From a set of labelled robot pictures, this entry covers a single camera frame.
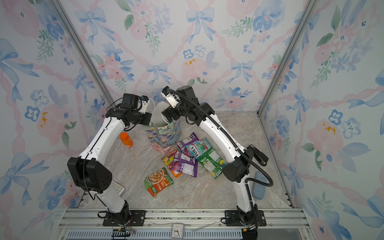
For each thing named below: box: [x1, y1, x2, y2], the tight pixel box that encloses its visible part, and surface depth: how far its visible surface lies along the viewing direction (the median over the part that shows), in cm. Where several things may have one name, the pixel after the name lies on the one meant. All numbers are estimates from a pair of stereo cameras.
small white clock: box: [170, 223, 185, 240], surface depth 70 cm
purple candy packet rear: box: [175, 132, 199, 149], surface depth 102 cm
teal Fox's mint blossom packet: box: [186, 137, 213, 159], surface depth 97 cm
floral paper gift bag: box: [144, 101, 182, 155], surface depth 87 cm
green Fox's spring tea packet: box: [198, 147, 227, 179], surface depth 92 cm
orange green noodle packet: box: [144, 167, 174, 198], surface depth 87 cm
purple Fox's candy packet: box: [170, 150, 198, 178], surface depth 90 cm
